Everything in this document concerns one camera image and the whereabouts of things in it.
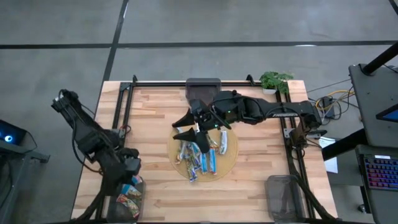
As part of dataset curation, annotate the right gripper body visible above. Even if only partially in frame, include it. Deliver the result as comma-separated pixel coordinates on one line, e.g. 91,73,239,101
189,98,219,132

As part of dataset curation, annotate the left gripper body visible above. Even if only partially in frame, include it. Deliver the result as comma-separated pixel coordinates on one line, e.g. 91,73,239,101
119,148,142,177

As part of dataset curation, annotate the orange teal granola bar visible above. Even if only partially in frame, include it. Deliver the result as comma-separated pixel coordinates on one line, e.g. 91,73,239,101
174,140,187,165

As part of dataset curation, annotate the blue red granola bar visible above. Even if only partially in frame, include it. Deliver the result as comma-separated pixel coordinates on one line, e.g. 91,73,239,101
120,184,143,200

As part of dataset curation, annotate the pale silver granola bar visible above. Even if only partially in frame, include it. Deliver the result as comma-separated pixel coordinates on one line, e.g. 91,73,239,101
218,129,228,156

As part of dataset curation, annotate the grey plastic bin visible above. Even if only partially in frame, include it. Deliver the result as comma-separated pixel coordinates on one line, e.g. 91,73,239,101
185,77,222,106
264,174,306,223
106,175,146,223

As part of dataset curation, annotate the round woven straw placemat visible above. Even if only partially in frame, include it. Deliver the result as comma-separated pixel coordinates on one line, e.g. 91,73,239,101
167,123,239,184

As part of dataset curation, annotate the potted plant white pot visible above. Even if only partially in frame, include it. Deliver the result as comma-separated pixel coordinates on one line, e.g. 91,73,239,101
259,70,295,95

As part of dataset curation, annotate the grey equipment cart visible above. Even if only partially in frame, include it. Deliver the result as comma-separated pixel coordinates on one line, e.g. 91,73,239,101
0,139,50,224

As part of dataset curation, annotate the computer with blue light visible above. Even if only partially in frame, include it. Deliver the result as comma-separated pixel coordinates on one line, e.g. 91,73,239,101
0,119,28,147

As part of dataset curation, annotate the black power adapter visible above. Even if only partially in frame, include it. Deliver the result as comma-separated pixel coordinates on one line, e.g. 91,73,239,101
320,96,336,119

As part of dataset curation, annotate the white paper sheet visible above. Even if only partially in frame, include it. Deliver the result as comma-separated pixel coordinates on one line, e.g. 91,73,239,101
318,136,339,174

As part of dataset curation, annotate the grey operator desk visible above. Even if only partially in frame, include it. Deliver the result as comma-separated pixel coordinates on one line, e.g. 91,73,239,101
348,63,398,149

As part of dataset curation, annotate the operator desk monitor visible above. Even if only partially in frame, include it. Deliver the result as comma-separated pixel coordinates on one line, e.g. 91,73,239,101
375,104,398,124

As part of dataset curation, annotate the backlit computer keyboard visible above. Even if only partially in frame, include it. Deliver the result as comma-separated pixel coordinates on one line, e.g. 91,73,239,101
362,154,398,192

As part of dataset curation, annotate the grey side desk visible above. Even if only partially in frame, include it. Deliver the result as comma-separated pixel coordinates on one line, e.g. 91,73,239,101
355,144,398,224

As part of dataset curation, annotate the black aluminium table frame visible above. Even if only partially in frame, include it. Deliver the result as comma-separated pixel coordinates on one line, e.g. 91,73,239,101
95,74,315,223

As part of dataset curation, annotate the black cable sleeve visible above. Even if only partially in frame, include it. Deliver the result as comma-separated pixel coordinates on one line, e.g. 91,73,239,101
290,152,338,223
72,186,108,223

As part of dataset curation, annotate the small black mount plate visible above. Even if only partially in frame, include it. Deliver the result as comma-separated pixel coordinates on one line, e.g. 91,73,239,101
306,128,328,139

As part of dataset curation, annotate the yellow cable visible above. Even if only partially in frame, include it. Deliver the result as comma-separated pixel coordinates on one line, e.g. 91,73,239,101
315,89,355,110

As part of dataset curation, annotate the black vertical post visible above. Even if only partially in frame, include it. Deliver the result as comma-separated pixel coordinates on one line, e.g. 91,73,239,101
322,128,368,162
362,42,398,77

